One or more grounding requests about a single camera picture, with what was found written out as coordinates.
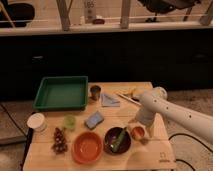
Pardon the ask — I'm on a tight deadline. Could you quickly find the red yellow apple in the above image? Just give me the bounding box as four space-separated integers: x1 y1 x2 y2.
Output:
131 126 145 140

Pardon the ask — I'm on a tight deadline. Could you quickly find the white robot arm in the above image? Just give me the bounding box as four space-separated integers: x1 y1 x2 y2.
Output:
130 87 213 144

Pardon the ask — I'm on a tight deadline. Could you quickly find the small metal cup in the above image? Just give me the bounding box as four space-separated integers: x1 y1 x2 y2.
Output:
90 85 101 101

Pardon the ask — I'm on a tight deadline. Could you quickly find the green plastic cup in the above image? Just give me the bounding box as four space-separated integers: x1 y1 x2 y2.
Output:
63 116 76 131

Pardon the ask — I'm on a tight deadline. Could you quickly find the white paper cup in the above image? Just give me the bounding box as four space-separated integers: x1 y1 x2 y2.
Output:
27 113 47 132

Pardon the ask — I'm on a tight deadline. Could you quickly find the blue folded cloth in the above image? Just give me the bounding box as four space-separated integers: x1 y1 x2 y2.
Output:
101 93 120 107

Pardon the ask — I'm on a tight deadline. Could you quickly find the yellow banana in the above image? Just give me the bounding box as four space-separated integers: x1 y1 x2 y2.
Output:
124 88 143 97

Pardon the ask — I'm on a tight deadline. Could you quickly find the blue sponge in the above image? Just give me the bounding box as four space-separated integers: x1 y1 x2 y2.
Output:
85 111 104 130

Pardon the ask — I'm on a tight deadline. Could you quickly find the green plastic tray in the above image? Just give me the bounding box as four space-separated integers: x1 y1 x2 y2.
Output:
33 76 88 111

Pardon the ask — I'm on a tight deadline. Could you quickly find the dark brown bowl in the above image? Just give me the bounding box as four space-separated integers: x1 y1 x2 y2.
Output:
103 127 131 155

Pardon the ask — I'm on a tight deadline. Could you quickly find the green vegetable in bowl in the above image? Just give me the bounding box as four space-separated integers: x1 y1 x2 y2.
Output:
110 128 126 152

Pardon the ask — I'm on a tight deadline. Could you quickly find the orange bowl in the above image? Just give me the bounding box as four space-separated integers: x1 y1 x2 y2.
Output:
71 132 103 164

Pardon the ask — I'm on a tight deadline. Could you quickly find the dark red dish background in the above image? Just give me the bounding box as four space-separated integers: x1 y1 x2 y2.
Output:
92 19 105 25

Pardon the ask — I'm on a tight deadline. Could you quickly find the bunch of dark grapes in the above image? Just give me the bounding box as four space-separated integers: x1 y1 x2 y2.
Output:
52 127 68 154

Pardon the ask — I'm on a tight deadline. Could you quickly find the black office chair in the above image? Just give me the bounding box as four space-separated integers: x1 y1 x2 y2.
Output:
138 0 201 23

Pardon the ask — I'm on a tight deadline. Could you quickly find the wooden handled utensil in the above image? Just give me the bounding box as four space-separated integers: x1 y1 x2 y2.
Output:
117 93 141 106

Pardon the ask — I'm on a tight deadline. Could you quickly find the black cable on floor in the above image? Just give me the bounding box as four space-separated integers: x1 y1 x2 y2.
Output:
168 132 213 171

